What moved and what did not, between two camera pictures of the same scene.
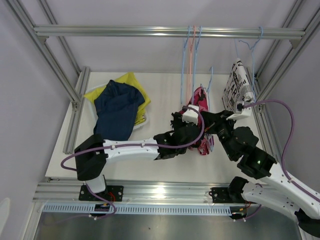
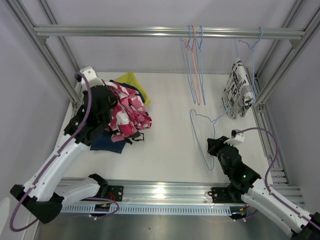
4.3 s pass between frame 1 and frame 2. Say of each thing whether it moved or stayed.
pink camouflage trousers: moved
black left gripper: moved
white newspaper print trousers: stayed
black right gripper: moved
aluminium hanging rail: stayed
